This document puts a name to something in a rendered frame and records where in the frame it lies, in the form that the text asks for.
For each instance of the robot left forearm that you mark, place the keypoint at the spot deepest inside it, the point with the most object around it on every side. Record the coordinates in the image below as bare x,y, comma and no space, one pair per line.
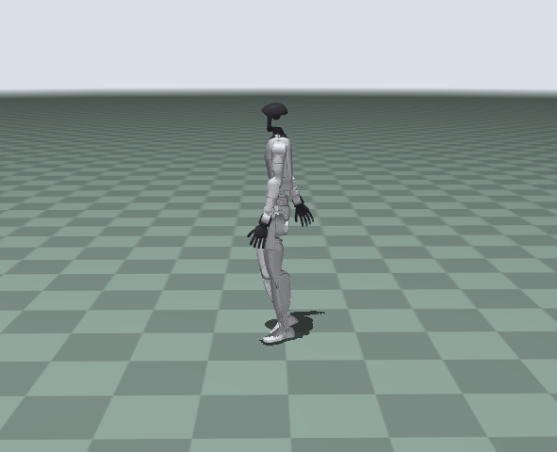
271,200

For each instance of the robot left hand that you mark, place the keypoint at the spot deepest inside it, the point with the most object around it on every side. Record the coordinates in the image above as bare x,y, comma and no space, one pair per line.
260,231

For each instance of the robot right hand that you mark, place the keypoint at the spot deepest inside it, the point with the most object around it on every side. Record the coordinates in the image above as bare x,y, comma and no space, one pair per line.
302,211

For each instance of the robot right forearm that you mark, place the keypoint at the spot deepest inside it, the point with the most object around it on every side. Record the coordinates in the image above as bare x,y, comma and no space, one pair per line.
294,194

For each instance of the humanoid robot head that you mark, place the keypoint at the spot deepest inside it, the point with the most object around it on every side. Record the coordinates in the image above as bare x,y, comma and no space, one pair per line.
275,110

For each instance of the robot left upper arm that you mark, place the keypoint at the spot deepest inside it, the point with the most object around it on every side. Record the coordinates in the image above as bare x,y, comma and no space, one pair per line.
278,153

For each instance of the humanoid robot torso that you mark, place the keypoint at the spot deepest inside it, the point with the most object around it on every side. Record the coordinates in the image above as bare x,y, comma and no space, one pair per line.
282,206

